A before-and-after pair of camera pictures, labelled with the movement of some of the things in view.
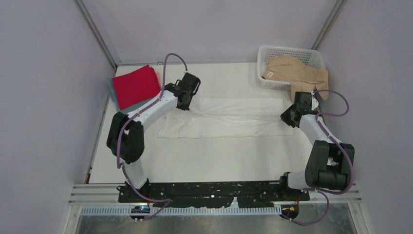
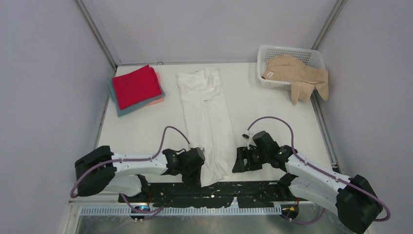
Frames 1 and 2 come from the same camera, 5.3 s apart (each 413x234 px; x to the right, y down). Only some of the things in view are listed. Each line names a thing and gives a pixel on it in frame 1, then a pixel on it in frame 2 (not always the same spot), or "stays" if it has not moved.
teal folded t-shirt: x=132 y=107 stays
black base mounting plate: x=212 y=195 stays
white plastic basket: x=314 y=58 stays
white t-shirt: x=227 y=117 → x=210 y=124
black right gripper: x=284 y=116 → x=242 y=153
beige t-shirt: x=303 y=77 stays
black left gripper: x=186 y=107 → x=195 y=181
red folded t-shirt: x=136 y=86 stays
